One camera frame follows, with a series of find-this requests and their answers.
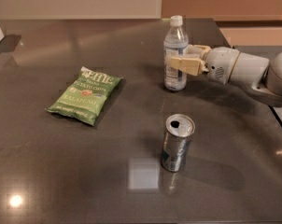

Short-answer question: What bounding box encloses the silver open soda can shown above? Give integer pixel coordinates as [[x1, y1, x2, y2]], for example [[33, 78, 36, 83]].
[[161, 114, 195, 173]]

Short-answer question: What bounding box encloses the green jalapeno chips bag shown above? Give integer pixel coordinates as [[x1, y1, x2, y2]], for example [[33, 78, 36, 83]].
[[47, 66, 121, 126]]

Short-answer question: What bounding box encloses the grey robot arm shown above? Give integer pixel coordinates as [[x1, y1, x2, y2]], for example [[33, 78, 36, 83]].
[[169, 45, 282, 107]]

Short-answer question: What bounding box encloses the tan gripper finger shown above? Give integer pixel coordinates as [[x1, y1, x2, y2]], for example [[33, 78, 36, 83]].
[[187, 45, 211, 60], [170, 57, 208, 76]]

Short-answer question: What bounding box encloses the clear plastic water bottle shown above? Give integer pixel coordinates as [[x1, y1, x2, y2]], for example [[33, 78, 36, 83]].
[[163, 15, 189, 91]]

